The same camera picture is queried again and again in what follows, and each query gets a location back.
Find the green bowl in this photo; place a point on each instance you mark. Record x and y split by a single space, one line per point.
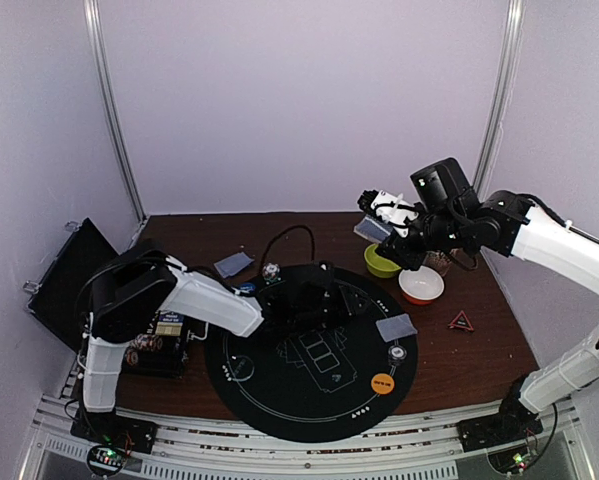
379 266

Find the grey playing card deck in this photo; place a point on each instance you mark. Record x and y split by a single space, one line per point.
372 230

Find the circuit board with leds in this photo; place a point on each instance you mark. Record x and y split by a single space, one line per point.
105 460
514 461

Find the clear acrylic dealer puck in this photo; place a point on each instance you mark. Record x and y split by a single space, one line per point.
240 368

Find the poker chip stack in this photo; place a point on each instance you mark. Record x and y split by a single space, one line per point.
271 272
396 355

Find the left circuit board with LEDs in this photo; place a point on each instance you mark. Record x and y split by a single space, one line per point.
105 460

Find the white decorated mug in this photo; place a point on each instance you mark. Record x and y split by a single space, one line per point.
440 261

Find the black poker chip case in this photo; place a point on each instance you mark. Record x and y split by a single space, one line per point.
60 303

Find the boxed playing card deck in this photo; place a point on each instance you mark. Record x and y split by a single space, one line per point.
169 324

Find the orange big blind button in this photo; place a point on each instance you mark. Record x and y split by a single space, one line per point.
382 384

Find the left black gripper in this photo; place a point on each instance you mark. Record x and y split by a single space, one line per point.
348 305

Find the black round poker mat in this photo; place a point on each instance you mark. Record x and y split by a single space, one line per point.
315 387

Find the right circuit board with LEDs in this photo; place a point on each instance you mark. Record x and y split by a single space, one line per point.
514 461

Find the single grey card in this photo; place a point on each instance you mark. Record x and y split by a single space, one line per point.
233 264

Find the red black triangle button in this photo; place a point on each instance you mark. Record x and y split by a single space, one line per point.
461 322

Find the white orange bowl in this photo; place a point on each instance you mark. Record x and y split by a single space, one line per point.
421 287

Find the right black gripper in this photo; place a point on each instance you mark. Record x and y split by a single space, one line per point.
401 248

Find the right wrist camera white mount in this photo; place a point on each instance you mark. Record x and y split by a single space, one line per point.
389 209

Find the front aluminium rail frame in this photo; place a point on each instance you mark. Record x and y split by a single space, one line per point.
416 446

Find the blue small blind button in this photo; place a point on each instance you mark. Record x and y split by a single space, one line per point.
247 287

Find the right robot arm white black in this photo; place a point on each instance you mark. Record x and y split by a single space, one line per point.
449 215

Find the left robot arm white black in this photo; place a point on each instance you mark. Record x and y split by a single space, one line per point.
122 298

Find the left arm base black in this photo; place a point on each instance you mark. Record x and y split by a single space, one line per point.
113 430

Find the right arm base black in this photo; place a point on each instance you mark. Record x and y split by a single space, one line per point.
499 425

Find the poker chip row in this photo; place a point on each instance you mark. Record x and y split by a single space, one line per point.
151 343
131 358

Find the right aluminium frame post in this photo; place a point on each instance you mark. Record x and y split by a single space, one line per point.
504 82

